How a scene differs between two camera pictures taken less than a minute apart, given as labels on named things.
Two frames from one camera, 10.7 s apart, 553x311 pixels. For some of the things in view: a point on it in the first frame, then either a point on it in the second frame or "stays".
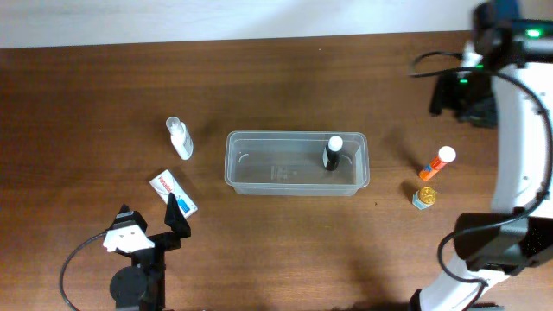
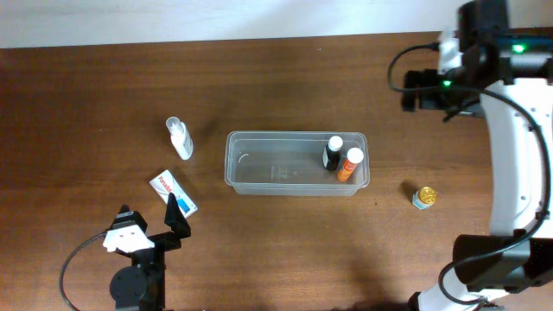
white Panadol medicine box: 166,183 stays
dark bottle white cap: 331,153 stays
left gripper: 157,242 stays
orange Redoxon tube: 446,155 → 353,156
